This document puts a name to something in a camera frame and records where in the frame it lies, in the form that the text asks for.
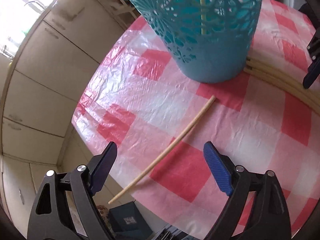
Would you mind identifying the dark blue box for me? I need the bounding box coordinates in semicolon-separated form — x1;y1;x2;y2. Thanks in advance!
108;202;153;239

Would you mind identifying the red checkered plastic tablecloth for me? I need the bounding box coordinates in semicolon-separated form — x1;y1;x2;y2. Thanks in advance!
71;0;320;240

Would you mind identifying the teal perforated plastic basket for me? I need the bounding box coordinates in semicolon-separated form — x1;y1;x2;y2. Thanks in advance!
129;0;263;83

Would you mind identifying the yellow patterned slipper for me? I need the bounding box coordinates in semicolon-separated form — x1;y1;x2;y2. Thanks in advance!
97;205;110;227

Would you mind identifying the wooden chopstick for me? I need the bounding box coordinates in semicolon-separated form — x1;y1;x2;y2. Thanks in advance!
246;59;319;105
200;0;207;35
246;57;319;97
244;66;319;115
108;95;216;204

